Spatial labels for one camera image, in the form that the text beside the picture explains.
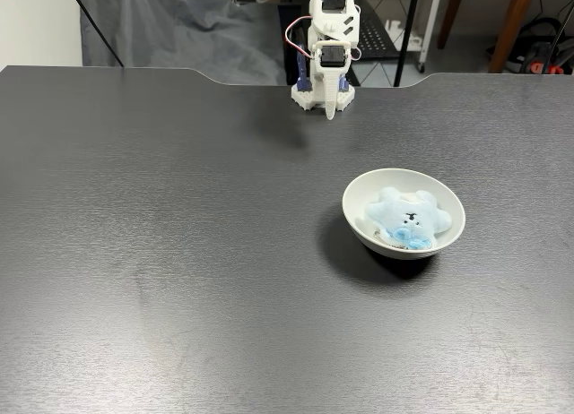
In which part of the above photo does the skyblue plush doll with keyring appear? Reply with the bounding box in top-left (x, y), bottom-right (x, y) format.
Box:
top-left (356, 186), bottom-right (454, 251)

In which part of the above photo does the white bowl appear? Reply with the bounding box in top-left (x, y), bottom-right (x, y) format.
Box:
top-left (342, 168), bottom-right (466, 260)

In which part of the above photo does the grey cloth backdrop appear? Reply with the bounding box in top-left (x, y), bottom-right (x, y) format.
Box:
top-left (80, 0), bottom-right (289, 86)

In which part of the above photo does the black and red vacuum cleaner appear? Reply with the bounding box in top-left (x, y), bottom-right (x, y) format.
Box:
top-left (486, 15), bottom-right (574, 75)

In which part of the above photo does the black tripod leg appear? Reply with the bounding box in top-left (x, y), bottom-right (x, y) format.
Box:
top-left (65, 0), bottom-right (126, 68)

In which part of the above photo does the white cart frame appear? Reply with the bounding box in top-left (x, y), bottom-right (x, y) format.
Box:
top-left (384, 0), bottom-right (445, 73)

